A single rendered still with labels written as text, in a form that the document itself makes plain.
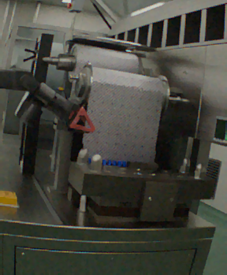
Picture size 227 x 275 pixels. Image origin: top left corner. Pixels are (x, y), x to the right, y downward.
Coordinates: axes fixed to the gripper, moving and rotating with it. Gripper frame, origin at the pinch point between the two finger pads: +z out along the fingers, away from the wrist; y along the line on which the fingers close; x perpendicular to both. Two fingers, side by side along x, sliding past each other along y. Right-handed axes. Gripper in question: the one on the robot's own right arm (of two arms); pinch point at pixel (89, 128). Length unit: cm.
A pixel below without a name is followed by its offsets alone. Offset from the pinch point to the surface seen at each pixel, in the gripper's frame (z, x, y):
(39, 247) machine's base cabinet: -1.2, -33.9, 26.0
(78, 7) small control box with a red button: -20, 45, -58
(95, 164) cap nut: 1.6, -7.7, 17.7
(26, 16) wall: -51, 128, -557
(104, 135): 5.0, 0.8, 0.2
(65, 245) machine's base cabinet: 4.2, -29.7, 26.0
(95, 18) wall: 55, 198, -557
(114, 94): 0.7, 12.3, 0.2
